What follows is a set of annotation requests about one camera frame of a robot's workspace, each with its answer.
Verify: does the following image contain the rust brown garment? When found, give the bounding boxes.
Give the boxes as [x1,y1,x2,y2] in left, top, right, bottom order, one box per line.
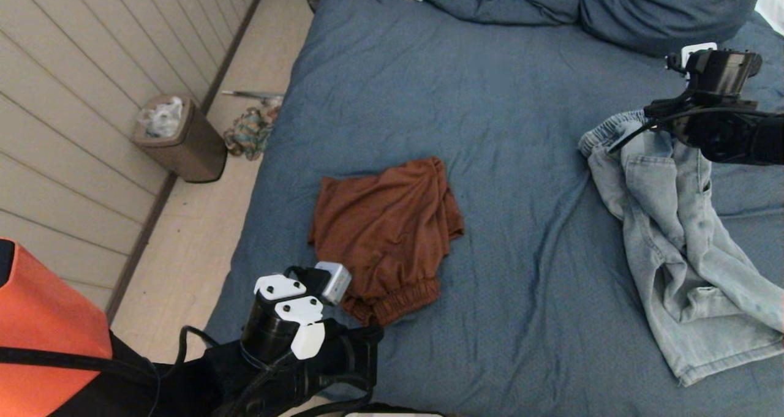
[308,157,464,327]

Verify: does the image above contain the light blue denim shorts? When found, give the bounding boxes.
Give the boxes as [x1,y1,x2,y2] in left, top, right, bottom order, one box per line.
[579,111,784,387]

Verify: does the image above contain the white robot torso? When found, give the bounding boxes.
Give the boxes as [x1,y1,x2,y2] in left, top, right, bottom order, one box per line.
[343,404,445,417]

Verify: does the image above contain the blue pillow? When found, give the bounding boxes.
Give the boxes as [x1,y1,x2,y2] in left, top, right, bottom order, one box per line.
[579,0,767,58]

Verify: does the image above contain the white pillow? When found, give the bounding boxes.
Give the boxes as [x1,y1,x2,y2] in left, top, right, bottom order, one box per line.
[755,0,784,36]

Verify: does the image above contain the blue bed sheet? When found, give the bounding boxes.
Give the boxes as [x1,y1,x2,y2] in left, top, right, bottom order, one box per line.
[205,0,784,417]

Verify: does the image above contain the bunched blue duvet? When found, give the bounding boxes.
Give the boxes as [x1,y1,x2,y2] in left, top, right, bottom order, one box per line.
[421,0,584,26]

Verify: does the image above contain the brown trash bin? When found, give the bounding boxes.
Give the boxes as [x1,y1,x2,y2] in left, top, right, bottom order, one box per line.
[132,96,228,184]

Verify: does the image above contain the colourful crumpled cloth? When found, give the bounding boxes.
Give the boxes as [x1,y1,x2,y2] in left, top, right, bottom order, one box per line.
[222,106,282,162]

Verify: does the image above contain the white plastic bin bag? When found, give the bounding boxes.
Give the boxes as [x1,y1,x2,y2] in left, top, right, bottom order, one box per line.
[138,97,184,139]

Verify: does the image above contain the grey metal rod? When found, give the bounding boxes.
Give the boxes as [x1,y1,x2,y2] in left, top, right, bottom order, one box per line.
[221,89,284,105]

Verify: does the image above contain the thin black looped cable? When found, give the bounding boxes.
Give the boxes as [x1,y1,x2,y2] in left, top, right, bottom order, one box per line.
[303,373,375,417]

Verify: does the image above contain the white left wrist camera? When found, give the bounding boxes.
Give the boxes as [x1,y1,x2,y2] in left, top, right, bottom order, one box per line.
[254,261,353,361]

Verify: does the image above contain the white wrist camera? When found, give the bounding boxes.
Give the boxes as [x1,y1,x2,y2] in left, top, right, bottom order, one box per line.
[666,42,717,75]
[254,261,353,361]

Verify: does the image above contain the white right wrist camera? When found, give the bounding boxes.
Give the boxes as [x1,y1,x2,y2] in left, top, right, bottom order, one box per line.
[666,42,717,75]

